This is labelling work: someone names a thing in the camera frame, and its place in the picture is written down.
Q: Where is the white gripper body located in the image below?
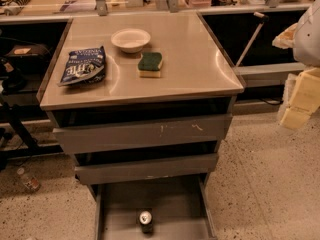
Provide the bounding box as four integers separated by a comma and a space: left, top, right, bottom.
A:
272, 23, 297, 49

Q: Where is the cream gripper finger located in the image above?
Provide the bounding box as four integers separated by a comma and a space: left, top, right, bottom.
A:
279, 67, 320, 130

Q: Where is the green soda can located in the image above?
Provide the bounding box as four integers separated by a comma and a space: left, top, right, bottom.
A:
138, 210, 153, 234

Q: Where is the top grey drawer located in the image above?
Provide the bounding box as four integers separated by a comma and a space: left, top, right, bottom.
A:
53, 114, 232, 154

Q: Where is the grey drawer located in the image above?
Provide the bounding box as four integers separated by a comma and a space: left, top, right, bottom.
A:
94, 175, 218, 240
75, 153, 218, 185
53, 114, 232, 154

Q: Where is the middle grey drawer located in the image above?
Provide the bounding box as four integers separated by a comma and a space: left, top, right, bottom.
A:
75, 153, 218, 185

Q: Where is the grey drawer cabinet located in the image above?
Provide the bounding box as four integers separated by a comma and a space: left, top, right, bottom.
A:
36, 11, 247, 240

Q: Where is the bottom grey drawer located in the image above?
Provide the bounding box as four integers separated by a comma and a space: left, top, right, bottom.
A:
94, 175, 218, 240

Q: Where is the green yellow sponge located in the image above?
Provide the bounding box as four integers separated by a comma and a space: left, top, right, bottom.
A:
138, 52, 163, 78

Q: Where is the white bowl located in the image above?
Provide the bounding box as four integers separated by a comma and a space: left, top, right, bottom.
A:
111, 28, 151, 53

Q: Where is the blue chip bag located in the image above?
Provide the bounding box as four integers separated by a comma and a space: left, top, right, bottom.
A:
58, 46, 106, 87

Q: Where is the plastic bottle on floor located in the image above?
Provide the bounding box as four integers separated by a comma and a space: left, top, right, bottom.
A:
17, 167, 41, 192

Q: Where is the black equipment stand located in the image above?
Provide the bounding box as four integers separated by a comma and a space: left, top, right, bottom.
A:
0, 29, 62, 169

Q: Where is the black floor cable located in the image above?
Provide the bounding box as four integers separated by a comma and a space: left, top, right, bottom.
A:
259, 97, 284, 106

